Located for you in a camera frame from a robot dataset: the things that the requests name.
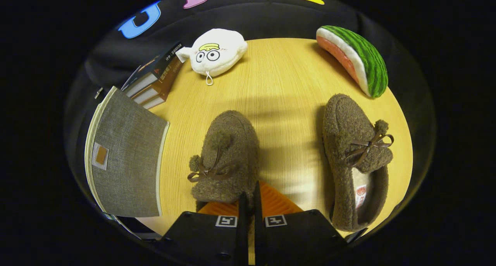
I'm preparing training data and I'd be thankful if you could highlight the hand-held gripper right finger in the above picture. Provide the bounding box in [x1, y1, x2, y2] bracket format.
[253, 180, 348, 266]

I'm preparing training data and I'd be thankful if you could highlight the brown fuzzy shoe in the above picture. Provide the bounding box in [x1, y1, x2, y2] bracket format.
[322, 93, 395, 232]
[187, 110, 260, 212]

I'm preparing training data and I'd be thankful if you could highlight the white plush toy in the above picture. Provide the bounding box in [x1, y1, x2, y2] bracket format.
[175, 28, 248, 86]

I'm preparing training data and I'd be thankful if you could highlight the dark cover book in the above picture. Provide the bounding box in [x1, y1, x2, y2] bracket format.
[121, 41, 184, 97]

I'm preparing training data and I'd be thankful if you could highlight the watermelon slice plush toy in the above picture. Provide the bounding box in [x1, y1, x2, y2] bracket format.
[316, 25, 389, 99]

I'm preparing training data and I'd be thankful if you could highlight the brown book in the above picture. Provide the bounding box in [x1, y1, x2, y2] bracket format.
[142, 92, 169, 110]
[132, 61, 184, 104]

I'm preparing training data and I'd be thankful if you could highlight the grey fabric storage box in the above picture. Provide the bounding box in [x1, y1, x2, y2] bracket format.
[84, 86, 171, 218]

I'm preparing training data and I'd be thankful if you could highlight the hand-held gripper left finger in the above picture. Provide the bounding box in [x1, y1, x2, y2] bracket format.
[161, 192, 250, 266]

